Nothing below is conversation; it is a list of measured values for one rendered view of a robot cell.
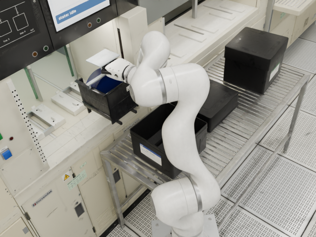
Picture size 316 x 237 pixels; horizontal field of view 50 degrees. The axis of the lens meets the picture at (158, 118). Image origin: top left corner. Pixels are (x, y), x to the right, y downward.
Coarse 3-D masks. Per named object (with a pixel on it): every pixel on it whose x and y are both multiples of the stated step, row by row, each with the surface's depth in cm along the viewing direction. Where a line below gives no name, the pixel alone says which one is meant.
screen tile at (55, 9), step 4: (56, 0) 123; (60, 0) 124; (64, 0) 125; (68, 0) 126; (72, 0) 128; (76, 0) 129; (52, 4) 122; (56, 4) 123; (60, 4) 124; (64, 4) 126; (68, 4) 127; (56, 8) 124; (60, 8) 125
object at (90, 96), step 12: (96, 60) 149; (108, 60) 149; (84, 84) 153; (120, 84) 151; (84, 96) 161; (96, 96) 153; (108, 96) 148; (120, 96) 154; (96, 108) 159; (108, 108) 152; (120, 108) 158; (132, 108) 165
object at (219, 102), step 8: (216, 88) 194; (224, 88) 194; (208, 96) 189; (216, 96) 189; (224, 96) 189; (232, 96) 188; (176, 104) 189; (208, 104) 184; (216, 104) 184; (224, 104) 184; (232, 104) 191; (200, 112) 180; (208, 112) 180; (216, 112) 179; (224, 112) 187; (208, 120) 178; (216, 120) 183; (208, 128) 182
